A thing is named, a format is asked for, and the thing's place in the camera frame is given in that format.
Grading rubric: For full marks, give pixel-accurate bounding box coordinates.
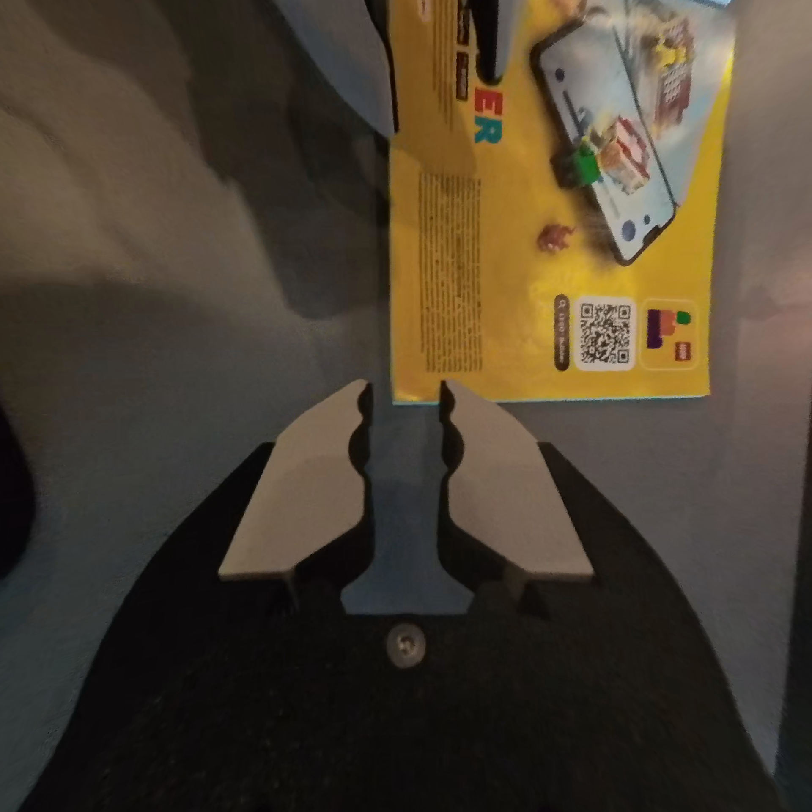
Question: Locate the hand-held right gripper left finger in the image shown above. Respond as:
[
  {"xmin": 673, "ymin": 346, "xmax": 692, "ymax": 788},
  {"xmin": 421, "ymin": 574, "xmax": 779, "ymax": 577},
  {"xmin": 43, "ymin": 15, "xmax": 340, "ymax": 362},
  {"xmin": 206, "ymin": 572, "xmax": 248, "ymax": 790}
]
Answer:
[{"xmin": 219, "ymin": 379, "xmax": 375, "ymax": 587}]

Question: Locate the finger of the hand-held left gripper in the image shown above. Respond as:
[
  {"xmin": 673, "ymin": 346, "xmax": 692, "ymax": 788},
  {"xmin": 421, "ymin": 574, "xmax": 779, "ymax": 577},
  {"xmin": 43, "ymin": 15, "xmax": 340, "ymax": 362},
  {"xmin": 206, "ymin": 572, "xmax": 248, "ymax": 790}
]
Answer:
[
  {"xmin": 460, "ymin": 0, "xmax": 518, "ymax": 87},
  {"xmin": 271, "ymin": 0, "xmax": 402, "ymax": 138}
]

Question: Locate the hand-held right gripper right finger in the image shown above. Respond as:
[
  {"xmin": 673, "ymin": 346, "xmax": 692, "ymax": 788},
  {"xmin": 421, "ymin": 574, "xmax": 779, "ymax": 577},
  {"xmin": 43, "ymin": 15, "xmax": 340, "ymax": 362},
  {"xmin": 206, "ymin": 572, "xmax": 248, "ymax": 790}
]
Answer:
[{"xmin": 439, "ymin": 379, "xmax": 595, "ymax": 587}]

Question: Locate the white instruction booklet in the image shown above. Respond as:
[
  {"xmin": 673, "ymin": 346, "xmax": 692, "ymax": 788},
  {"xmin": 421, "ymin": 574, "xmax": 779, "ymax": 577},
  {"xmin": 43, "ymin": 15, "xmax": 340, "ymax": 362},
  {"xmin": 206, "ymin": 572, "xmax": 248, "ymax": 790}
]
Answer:
[{"xmin": 385, "ymin": 0, "xmax": 739, "ymax": 407}]

